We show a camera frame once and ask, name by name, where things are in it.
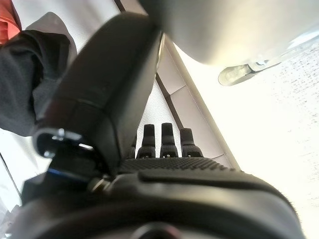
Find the grey patterned rug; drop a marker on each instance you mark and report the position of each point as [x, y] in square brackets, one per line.
[294, 112]

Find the grey left robot leg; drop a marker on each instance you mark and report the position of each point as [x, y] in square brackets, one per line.
[224, 25]

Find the orange garment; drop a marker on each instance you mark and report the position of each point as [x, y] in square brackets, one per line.
[7, 22]

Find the black garment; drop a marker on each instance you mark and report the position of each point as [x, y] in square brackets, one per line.
[20, 82]

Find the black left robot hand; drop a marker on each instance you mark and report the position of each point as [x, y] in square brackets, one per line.
[104, 74]

